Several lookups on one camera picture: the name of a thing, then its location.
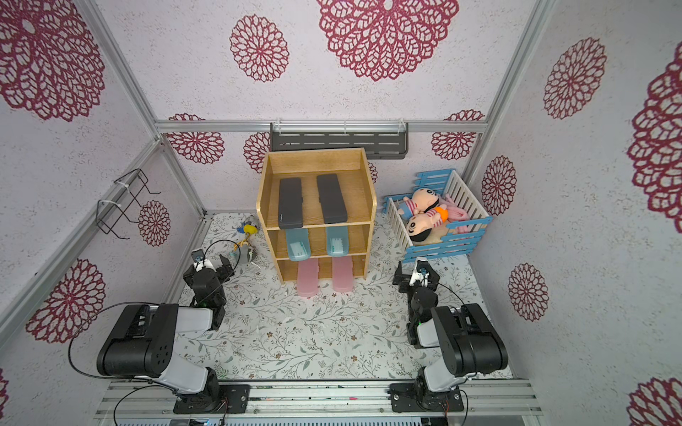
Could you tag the grey wall-mounted rack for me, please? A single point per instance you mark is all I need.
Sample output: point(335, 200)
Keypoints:
point(378, 145)

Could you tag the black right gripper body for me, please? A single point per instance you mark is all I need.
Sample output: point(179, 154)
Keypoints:
point(416, 280)

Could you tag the plush doll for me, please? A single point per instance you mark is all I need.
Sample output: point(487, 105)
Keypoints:
point(421, 225)
point(421, 201)

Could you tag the plush doll lower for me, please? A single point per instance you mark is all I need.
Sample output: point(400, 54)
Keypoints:
point(421, 225)

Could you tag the blue white toy crib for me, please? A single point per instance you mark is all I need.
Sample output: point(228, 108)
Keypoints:
point(447, 240)

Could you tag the pink pencil case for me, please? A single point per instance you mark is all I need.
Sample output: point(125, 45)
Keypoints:
point(342, 274)
point(308, 277)

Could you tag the grey plush toy keychain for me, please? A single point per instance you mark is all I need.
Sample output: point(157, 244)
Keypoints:
point(245, 253)

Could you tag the plush doll upper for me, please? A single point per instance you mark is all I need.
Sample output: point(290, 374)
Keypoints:
point(421, 201)

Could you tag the wooden three-tier shelf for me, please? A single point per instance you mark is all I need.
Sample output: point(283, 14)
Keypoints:
point(356, 185)

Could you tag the black wire wall rack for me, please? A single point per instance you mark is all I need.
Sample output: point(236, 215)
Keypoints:
point(110, 212)

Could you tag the pink plush toy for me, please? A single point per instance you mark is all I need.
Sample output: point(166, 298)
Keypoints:
point(455, 213)

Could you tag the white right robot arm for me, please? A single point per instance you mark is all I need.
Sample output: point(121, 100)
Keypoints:
point(468, 343)

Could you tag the black pencil case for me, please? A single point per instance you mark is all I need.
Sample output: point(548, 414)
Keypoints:
point(290, 203)
point(331, 199)

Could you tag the yellow blue toy figure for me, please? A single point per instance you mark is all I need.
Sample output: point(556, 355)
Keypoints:
point(248, 228)

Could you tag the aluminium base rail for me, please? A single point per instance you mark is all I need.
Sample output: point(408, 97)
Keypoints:
point(127, 403)

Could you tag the teal pencil case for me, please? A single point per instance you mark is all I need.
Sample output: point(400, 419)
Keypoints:
point(337, 241)
point(298, 244)

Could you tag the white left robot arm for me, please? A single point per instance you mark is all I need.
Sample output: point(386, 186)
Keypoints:
point(140, 345)

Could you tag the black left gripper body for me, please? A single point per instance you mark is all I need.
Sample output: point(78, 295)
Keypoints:
point(222, 273)

